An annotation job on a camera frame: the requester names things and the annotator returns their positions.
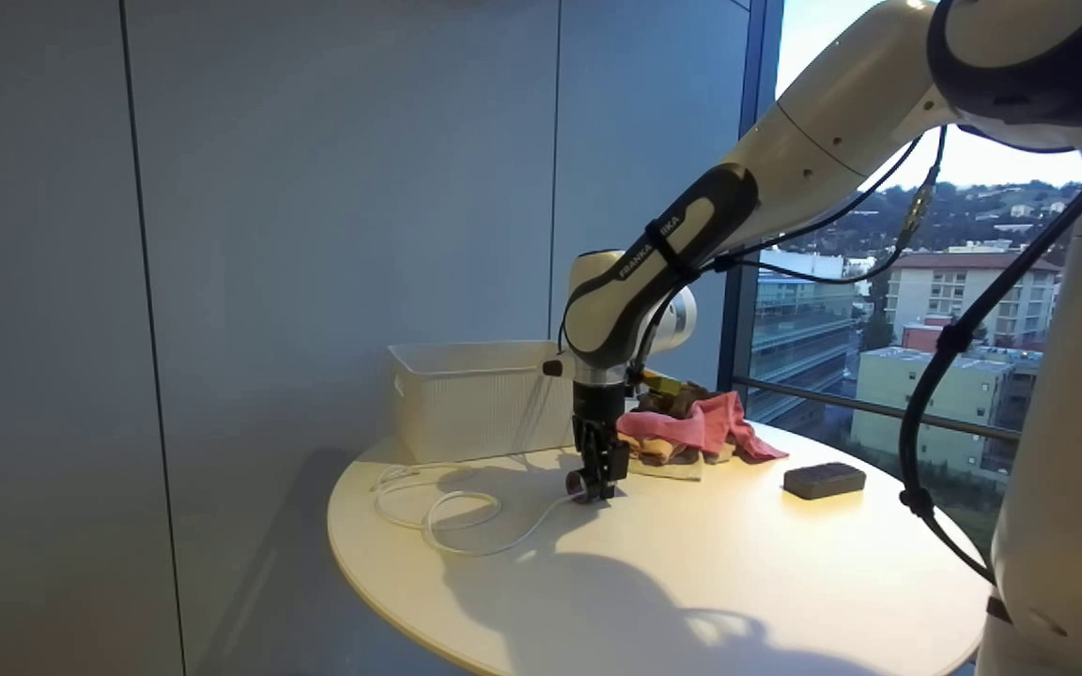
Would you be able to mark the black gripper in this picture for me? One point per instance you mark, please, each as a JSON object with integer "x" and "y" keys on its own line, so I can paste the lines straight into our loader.
{"x": 599, "y": 418}

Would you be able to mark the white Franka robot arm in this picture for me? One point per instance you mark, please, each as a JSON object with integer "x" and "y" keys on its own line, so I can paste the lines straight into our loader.
{"x": 1069, "y": 474}

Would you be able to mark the beige mesh cloth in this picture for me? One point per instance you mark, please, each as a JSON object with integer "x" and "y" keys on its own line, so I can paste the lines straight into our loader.
{"x": 674, "y": 470}

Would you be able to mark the dark brown cloth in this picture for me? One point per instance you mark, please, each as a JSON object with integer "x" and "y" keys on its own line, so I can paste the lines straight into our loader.
{"x": 674, "y": 400}

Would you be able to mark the pink cloth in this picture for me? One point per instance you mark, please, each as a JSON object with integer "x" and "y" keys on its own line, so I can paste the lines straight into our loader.
{"x": 704, "y": 425}

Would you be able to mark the white plastic storage bin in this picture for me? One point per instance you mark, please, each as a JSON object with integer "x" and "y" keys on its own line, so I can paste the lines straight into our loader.
{"x": 479, "y": 400}

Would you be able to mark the black rectangular block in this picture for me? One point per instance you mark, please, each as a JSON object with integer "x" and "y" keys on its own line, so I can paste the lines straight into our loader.
{"x": 824, "y": 480}

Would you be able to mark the blue window frame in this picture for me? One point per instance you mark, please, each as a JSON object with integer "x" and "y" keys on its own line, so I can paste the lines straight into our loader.
{"x": 749, "y": 191}

